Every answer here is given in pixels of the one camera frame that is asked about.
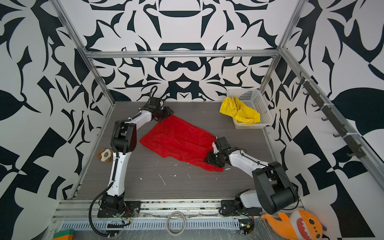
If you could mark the white plastic basket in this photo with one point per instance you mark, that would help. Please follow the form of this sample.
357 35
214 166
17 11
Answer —
254 99

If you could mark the green orange block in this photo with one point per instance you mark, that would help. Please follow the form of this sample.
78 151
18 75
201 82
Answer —
64 235

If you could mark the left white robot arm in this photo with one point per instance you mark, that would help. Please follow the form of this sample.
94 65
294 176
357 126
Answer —
123 142

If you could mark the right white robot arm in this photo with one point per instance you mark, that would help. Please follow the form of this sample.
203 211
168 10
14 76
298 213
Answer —
273 190

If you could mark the yellow shorts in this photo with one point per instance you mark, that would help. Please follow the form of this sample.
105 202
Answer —
239 111

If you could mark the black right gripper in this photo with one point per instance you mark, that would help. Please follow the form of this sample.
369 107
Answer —
210 158

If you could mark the aluminium frame crossbar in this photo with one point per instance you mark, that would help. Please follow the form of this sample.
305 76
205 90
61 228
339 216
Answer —
181 54

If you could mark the red shorts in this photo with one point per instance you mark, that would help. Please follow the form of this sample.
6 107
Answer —
176 138

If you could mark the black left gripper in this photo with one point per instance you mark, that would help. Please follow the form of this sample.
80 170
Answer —
169 112

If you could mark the brown white paw toy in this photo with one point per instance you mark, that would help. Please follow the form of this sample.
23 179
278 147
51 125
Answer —
106 155

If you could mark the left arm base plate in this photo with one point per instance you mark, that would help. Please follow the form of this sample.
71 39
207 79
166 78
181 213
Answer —
125 209

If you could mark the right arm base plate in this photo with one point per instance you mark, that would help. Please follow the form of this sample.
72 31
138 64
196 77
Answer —
234 207

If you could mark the black wall hook rack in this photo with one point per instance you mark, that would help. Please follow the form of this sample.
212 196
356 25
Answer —
333 116

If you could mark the orange shark plush toy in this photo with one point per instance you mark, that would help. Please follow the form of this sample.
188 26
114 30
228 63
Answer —
300 225

